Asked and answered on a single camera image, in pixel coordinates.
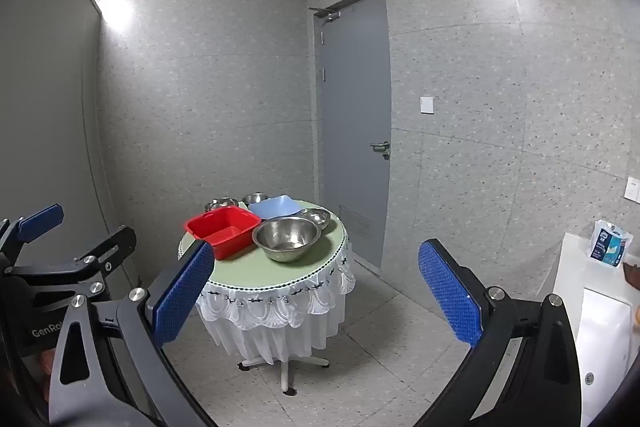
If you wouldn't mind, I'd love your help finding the white table pedestal base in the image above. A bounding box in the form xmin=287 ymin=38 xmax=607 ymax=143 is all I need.
xmin=237 ymin=347 xmax=331 ymax=396

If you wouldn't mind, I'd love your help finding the red square plate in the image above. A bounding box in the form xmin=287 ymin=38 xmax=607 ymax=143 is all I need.
xmin=183 ymin=206 xmax=262 ymax=261

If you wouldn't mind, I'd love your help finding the dark brown object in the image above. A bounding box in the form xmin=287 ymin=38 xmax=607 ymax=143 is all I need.
xmin=622 ymin=257 xmax=640 ymax=291

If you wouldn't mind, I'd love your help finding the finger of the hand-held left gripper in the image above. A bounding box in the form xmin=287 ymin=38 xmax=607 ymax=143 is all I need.
xmin=0 ymin=204 xmax=65 ymax=270
xmin=10 ymin=225 xmax=137 ymax=288

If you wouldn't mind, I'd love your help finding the green tablecloth with white lace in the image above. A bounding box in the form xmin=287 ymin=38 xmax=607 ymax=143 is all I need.
xmin=177 ymin=201 xmax=357 ymax=365

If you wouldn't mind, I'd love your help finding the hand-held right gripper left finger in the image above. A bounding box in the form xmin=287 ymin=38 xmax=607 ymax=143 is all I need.
xmin=48 ymin=241 xmax=216 ymax=427

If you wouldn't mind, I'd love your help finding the blue tissue pack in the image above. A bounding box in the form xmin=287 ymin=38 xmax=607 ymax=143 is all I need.
xmin=589 ymin=220 xmax=634 ymax=268

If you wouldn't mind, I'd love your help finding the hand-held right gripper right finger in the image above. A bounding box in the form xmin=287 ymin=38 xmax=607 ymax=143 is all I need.
xmin=415 ymin=239 xmax=583 ymax=427

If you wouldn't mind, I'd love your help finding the large steel bowl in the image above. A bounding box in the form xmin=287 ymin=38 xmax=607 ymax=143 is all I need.
xmin=251 ymin=215 xmax=322 ymax=263

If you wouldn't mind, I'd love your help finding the white sink counter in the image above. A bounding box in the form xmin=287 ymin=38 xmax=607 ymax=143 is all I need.
xmin=551 ymin=232 xmax=640 ymax=427

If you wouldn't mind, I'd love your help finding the grey door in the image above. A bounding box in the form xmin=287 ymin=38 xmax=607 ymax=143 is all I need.
xmin=313 ymin=0 xmax=392 ymax=272

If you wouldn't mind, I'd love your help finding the blue plate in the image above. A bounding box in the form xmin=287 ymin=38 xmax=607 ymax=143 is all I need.
xmin=248 ymin=194 xmax=301 ymax=221

